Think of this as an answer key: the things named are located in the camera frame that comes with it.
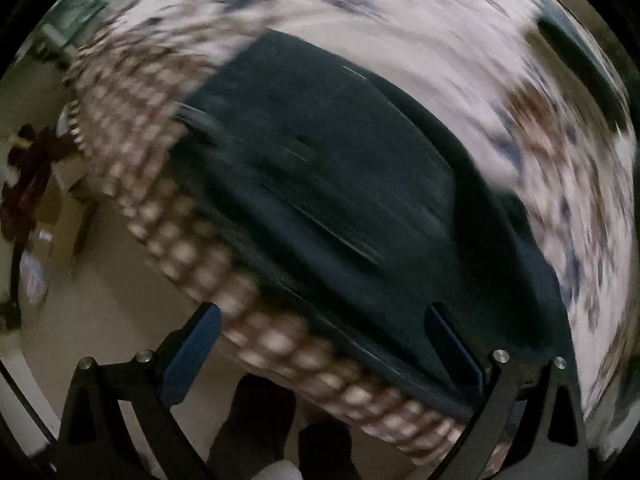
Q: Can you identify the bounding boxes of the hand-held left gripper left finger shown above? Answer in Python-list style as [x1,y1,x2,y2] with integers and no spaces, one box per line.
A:
[55,302,223,480]

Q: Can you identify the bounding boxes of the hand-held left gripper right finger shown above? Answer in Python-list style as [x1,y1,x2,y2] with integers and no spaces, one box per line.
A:
[424,302,591,480]

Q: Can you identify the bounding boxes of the dark blue pants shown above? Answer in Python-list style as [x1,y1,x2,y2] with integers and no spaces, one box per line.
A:
[167,27,576,421]

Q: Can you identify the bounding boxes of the white shoe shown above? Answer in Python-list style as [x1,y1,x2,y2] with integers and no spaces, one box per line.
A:
[257,459,303,480]

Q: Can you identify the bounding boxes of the dark red cloth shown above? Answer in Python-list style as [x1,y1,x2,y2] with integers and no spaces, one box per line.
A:
[0,127,68,243]

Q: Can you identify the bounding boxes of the dark green quilt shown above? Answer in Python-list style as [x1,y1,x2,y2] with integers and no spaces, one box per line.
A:
[537,2,626,126]

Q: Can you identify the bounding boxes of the floral printed blanket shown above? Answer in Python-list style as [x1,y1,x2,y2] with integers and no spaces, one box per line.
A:
[62,0,640,466]

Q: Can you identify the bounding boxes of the grey-green striped curtain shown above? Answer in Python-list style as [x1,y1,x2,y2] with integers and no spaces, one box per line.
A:
[40,0,108,48]

